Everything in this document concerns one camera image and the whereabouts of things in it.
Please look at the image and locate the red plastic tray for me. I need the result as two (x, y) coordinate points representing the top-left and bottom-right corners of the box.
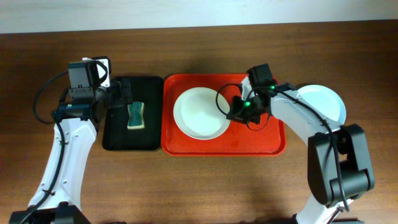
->
(161, 73), (286, 156)

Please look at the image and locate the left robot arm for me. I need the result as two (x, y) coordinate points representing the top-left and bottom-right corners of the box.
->
(9, 56), (131, 223)

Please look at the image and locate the green and yellow sponge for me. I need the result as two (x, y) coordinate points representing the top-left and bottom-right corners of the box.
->
(127, 101), (145, 130)

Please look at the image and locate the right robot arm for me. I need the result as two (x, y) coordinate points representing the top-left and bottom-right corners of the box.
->
(226, 80), (375, 223)

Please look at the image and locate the white plate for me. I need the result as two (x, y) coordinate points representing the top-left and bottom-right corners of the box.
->
(173, 87), (230, 140)

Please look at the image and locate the light blue plate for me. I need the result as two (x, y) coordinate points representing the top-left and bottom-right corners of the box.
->
(298, 85), (346, 124)

